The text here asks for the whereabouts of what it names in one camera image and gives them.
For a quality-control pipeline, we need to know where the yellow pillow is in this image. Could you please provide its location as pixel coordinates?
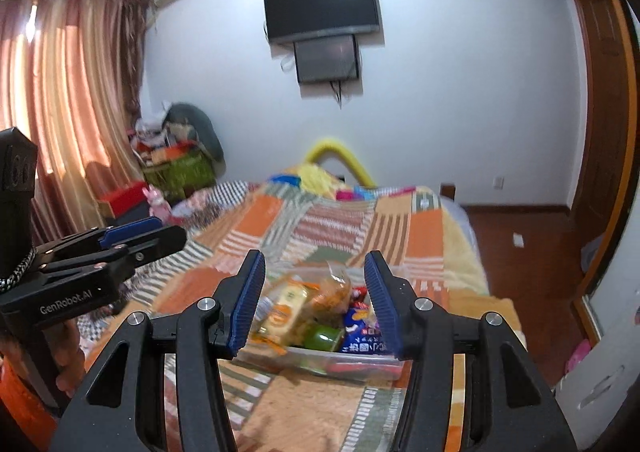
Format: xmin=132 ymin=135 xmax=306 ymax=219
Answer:
xmin=285 ymin=138 xmax=376 ymax=199

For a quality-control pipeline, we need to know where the clear plastic storage bin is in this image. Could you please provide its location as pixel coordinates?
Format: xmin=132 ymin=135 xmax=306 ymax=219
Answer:
xmin=234 ymin=266 xmax=417 ymax=383

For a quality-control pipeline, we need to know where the red box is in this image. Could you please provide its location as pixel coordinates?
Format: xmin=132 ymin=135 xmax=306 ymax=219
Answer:
xmin=98 ymin=181 xmax=148 ymax=219

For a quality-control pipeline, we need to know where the wall mounted black television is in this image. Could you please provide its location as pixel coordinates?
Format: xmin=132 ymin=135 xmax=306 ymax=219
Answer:
xmin=264 ymin=0 xmax=381 ymax=43

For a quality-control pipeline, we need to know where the red snack bag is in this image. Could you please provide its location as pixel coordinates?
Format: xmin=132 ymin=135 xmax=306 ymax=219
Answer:
xmin=349 ymin=285 xmax=368 ymax=305

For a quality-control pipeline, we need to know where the green round jelly cup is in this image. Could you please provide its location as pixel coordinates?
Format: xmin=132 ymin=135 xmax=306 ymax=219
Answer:
xmin=303 ymin=324 xmax=344 ymax=352

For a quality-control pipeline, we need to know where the pink plush toy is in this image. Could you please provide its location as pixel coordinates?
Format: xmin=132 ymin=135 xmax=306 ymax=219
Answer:
xmin=142 ymin=184 xmax=172 ymax=224

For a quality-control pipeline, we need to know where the orange puffs clear bag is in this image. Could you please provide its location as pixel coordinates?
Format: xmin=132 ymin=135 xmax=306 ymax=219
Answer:
xmin=303 ymin=262 xmax=352 ymax=327

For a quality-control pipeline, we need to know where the patchwork quilt bedspread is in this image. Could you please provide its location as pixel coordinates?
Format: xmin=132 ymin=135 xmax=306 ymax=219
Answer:
xmin=79 ymin=182 xmax=520 ymax=451

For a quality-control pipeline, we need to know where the white cabinet with handle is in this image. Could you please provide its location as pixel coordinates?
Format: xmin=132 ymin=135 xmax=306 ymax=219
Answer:
xmin=554 ymin=303 xmax=639 ymax=451

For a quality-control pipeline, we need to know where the wall power socket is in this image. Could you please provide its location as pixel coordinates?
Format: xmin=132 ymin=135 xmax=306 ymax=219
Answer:
xmin=494 ymin=175 xmax=504 ymax=190

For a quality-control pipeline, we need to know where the blue snack bag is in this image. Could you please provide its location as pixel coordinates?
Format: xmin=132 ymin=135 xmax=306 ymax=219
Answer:
xmin=340 ymin=305 xmax=388 ymax=356

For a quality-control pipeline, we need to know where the left hand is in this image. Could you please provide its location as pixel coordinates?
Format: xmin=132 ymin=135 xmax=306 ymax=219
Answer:
xmin=0 ymin=318 xmax=87 ymax=400

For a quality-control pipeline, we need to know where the orange striped curtain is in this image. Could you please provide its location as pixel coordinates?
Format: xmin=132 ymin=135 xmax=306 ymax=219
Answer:
xmin=1 ymin=0 xmax=151 ymax=243

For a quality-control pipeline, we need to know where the orange sleeve forearm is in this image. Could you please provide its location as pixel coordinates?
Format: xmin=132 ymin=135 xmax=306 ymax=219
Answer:
xmin=1 ymin=360 xmax=56 ymax=451

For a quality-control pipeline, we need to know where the orange cartoon bread package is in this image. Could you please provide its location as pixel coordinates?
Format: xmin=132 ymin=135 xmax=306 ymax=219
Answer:
xmin=255 ymin=281 xmax=310 ymax=347

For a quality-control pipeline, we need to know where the small wall monitor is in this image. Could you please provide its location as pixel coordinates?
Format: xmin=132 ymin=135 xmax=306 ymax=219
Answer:
xmin=294 ymin=34 xmax=360 ymax=84

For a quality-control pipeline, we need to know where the brown wooden door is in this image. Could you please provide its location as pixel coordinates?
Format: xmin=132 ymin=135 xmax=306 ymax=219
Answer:
xmin=572 ymin=0 xmax=639 ymax=298

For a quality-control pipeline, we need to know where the green patterned box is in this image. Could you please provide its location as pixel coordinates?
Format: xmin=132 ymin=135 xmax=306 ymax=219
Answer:
xmin=142 ymin=151 xmax=216 ymax=204

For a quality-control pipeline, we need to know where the clothes pile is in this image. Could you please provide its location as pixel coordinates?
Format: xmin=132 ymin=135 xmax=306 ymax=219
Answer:
xmin=128 ymin=103 xmax=224 ymax=168

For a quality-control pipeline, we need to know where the pink slipper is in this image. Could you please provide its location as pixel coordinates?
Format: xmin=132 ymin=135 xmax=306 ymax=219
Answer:
xmin=564 ymin=339 xmax=591 ymax=374

